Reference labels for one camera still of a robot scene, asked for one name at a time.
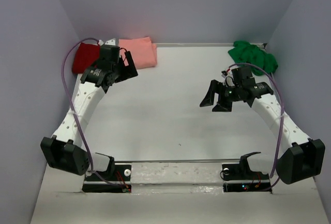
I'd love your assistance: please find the pink t shirt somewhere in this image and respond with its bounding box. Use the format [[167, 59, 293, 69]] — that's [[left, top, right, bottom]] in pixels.
[[118, 37, 158, 69]]

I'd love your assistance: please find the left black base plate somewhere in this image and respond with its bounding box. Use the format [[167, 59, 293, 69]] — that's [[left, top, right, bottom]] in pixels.
[[82, 164, 132, 193]]

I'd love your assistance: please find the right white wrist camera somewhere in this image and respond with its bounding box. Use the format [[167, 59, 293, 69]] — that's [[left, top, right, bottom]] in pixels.
[[221, 69, 234, 87]]

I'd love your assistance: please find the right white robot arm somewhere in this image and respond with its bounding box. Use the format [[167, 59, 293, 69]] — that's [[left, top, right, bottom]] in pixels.
[[200, 63, 325, 185]]

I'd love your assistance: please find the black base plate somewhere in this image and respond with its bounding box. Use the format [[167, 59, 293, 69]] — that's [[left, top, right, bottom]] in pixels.
[[82, 164, 132, 193], [220, 152, 271, 193]]

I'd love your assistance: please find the folded red t shirt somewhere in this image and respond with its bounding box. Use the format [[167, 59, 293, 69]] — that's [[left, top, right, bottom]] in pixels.
[[72, 42, 100, 74]]

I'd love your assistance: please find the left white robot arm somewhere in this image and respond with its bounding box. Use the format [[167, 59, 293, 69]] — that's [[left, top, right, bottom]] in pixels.
[[40, 44, 138, 175]]

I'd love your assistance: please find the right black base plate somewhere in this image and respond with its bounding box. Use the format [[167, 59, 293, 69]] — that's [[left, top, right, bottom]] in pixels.
[[220, 152, 271, 193]]

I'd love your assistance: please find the crumpled green t shirt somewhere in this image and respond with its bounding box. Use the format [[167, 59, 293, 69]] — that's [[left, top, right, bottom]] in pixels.
[[228, 40, 278, 74]]

